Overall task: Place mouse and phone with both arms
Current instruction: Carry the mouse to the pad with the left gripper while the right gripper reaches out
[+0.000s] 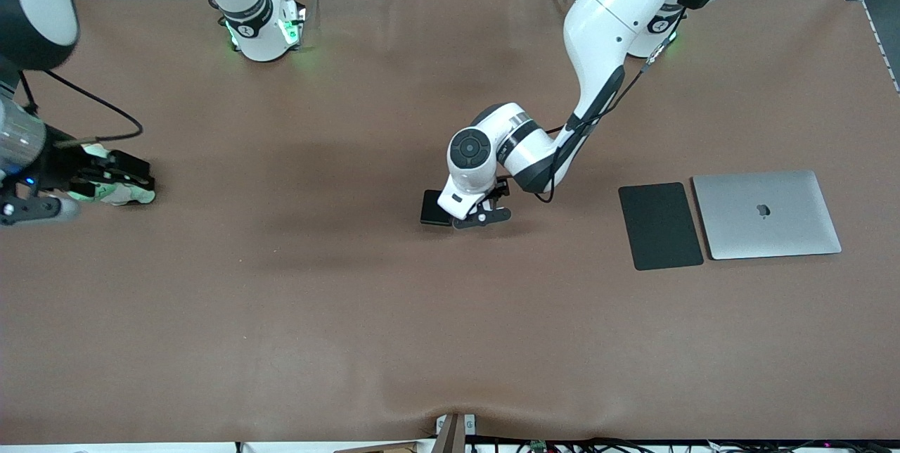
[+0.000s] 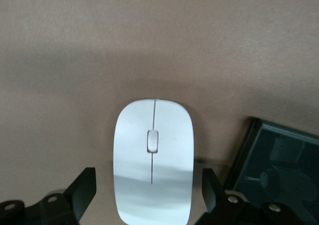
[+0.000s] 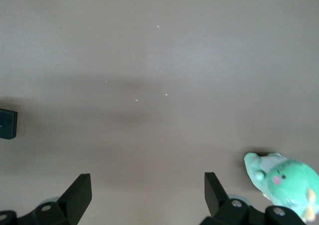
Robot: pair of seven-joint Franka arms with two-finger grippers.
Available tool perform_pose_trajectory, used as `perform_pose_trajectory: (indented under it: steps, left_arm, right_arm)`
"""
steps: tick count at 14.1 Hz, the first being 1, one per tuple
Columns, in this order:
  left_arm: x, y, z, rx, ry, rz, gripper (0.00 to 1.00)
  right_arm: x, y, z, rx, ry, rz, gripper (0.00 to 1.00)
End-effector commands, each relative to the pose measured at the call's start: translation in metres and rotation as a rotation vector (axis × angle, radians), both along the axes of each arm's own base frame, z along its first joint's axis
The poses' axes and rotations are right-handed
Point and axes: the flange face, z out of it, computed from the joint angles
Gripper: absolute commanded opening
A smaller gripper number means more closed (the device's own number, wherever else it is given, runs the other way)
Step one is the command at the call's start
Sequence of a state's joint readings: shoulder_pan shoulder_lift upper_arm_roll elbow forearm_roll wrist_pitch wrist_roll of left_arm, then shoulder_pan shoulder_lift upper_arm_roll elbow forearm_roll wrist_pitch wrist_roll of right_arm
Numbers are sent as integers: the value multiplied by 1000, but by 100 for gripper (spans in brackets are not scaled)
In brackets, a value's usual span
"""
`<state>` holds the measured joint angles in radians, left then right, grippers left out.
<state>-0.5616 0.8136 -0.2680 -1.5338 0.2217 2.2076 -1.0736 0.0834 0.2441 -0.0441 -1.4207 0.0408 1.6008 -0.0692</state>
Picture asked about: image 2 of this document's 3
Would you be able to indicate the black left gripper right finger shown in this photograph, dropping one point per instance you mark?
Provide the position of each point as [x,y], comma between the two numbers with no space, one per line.
[236,210]

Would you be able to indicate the white computer mouse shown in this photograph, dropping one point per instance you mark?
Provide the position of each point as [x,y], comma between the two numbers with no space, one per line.
[134,147]

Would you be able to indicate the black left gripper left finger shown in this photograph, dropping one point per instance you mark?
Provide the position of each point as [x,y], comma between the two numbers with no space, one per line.
[49,210]

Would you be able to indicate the brown table cover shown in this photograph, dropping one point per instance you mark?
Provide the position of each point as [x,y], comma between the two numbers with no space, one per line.
[74,60]

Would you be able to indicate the black phone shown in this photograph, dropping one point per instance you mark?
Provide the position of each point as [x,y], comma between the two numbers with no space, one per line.
[281,160]

